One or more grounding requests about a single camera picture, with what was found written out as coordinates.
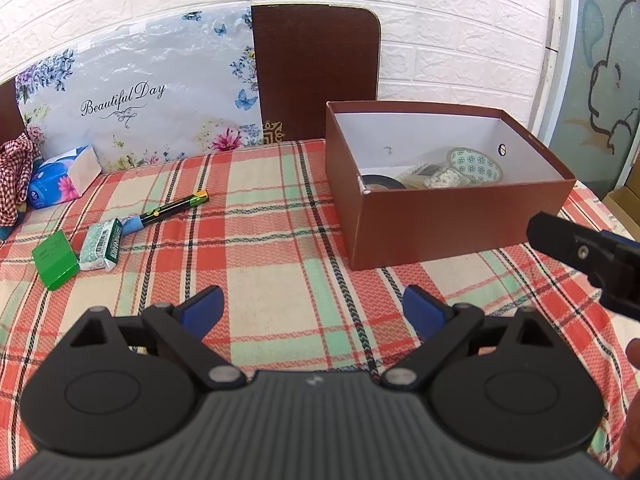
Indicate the floral plastic pillow bag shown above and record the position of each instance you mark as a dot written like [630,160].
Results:
[161,90]

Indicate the blue black marker pen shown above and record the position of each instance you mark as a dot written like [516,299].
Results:
[137,223]

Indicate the green white gum pack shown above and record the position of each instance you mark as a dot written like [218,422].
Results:
[100,249]

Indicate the cardboard box on floor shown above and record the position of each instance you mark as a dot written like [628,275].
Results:
[624,203]

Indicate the plaid red green bedsheet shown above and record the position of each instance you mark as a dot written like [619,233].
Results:
[269,236]

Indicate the cotton swab pack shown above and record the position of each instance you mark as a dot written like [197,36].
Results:
[431,176]

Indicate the person's right hand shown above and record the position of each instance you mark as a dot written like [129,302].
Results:
[627,466]

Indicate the cartoon painted door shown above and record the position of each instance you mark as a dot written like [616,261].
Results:
[599,116]

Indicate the green small box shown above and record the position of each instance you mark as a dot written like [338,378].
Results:
[55,261]

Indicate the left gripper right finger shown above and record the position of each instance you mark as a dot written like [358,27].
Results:
[507,386]

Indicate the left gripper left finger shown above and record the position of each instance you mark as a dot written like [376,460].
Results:
[115,385]

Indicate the black tape roll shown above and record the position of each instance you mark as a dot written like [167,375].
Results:
[378,182]

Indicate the clear patterned tape roll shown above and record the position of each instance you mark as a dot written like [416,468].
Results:
[476,167]

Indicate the red checkered cloth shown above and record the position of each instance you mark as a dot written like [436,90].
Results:
[19,158]

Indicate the dark brown wooden headboard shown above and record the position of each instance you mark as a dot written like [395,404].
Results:
[307,55]

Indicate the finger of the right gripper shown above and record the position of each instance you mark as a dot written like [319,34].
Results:
[565,241]

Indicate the blue tissue pack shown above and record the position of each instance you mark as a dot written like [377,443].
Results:
[63,178]

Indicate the brown cardboard storage box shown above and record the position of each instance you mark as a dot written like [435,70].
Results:
[391,227]

